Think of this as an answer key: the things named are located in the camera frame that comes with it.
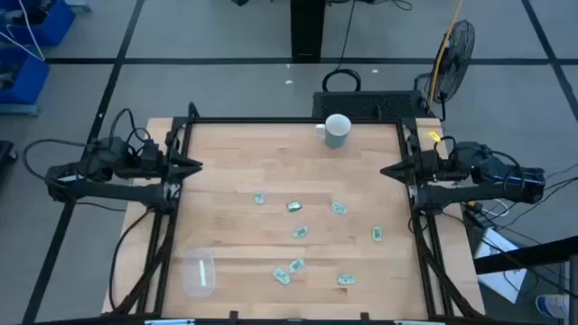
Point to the green white sweetener packet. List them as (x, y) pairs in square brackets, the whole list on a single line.
[(282, 275), (301, 232), (259, 197), (339, 208), (377, 233), (296, 265), (294, 207), (346, 279)]

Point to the black floor fan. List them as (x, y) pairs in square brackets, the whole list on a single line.
[(456, 58)]

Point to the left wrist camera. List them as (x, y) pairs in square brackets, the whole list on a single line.
[(150, 153)]

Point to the black aluminium table frame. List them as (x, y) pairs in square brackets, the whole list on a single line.
[(293, 120)]

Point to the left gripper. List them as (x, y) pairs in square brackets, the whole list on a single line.
[(166, 164)]

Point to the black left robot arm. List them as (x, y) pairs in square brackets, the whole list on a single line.
[(113, 192)]

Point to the person's shoe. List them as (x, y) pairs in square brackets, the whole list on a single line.
[(553, 306)]

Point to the blue storage bin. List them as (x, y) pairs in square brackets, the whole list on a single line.
[(54, 22), (31, 79)]

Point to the black bar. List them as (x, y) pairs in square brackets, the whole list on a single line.
[(526, 257)]

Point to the clear plastic bag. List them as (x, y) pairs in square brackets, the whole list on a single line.
[(192, 280)]

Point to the teal ceramic mug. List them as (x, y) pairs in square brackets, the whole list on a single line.
[(338, 131)]

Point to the black post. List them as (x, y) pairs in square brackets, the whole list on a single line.
[(307, 29)]

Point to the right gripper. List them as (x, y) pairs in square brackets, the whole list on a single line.
[(422, 169)]

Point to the white paper box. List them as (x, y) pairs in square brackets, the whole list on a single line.
[(499, 271)]

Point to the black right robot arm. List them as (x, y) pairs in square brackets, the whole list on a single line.
[(474, 192)]

